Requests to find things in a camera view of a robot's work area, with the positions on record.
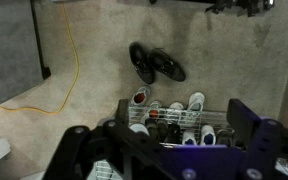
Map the light grey sneaker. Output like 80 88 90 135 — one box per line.
129 123 151 137

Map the yellow extension cable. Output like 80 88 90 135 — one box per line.
0 2 81 116

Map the black low shoe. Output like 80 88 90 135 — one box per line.
216 129 235 148

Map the chrome wire shoe rack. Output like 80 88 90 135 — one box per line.
95 104 288 180

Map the grey sofa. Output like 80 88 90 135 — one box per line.
0 0 52 113

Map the white low sneaker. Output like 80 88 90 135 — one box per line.
167 101 185 116
187 91 206 113

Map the grey sneaker orange insole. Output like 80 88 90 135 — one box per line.
139 99 162 123
130 85 152 107

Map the white sneaker blue insole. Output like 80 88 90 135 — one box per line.
200 124 217 146
181 129 198 146

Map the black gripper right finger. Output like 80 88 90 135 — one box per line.
226 98 288 180

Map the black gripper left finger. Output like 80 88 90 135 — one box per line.
42 98 172 180

